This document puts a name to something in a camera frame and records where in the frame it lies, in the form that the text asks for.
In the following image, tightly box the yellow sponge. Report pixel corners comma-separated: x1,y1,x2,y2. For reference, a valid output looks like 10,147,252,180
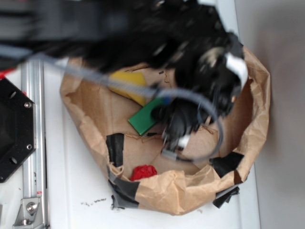
109,71,146,106

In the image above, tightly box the metal corner bracket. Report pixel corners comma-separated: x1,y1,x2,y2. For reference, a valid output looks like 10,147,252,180
12,197,43,229

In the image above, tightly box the grey sleeved cable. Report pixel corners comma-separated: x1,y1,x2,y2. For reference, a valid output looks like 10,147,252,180
26,53,224,162

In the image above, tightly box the red crumpled object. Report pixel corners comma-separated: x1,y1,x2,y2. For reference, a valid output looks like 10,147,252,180
130,165,158,181

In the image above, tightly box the green block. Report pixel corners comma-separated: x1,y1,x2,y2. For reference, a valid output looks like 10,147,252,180
128,98,165,136

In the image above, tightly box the aluminium extrusion rail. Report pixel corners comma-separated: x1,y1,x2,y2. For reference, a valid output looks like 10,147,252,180
12,60,50,229

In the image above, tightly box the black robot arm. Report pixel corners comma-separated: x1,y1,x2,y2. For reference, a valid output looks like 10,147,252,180
0,0,248,160

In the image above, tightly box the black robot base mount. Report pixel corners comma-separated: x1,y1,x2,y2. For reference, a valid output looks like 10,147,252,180
0,78,35,183

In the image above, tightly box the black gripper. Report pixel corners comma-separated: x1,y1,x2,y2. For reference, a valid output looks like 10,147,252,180
152,32,248,159

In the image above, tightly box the brown paper bag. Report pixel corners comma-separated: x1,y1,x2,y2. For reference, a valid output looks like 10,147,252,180
60,48,271,215

